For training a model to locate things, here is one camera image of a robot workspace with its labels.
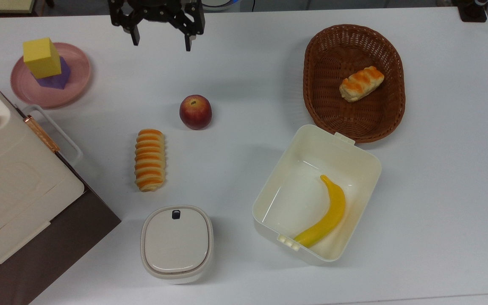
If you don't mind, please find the brown wicker oval basket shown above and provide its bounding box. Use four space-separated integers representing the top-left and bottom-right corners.
303 24 406 144

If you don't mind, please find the purple cube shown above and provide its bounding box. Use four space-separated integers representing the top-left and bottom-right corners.
36 57 72 90

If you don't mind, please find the long striped bread roll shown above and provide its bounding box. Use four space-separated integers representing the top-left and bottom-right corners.
134 128 166 193

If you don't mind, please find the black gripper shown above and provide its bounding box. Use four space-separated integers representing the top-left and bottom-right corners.
108 0 206 52

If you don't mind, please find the white bar handle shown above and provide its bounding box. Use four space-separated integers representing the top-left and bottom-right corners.
21 105 84 167

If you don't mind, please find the pink round plate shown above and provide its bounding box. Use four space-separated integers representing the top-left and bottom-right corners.
10 42 92 109

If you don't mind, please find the white appliance with handle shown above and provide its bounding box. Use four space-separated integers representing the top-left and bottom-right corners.
0 64 86 283

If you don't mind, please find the yellow toy banana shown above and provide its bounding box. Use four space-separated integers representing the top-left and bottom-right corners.
294 175 347 249

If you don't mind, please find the red apple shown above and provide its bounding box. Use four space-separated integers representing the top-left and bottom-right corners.
179 94 213 130

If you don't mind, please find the black stand base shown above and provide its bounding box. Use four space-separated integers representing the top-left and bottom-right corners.
452 0 488 23

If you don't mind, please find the yellow cube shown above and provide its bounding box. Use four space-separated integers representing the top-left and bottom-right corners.
23 37 62 80

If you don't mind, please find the small white lidded trash can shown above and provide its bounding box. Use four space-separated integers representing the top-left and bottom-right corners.
140 205 214 285

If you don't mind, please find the copper coloured latch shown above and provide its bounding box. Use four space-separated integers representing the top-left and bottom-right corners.
23 115 61 153

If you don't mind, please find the dark brown base panel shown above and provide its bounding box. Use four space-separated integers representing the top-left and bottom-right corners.
0 152 122 305

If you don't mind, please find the white plastic open bin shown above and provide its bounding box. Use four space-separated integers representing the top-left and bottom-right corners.
252 124 383 266

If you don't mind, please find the short orange glazed bread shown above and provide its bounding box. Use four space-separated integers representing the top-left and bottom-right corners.
339 66 385 103

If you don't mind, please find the pale yellow flat object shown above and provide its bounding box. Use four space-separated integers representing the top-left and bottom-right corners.
0 0 37 14

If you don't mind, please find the white round object blue rim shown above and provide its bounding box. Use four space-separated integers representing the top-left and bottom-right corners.
202 0 240 11

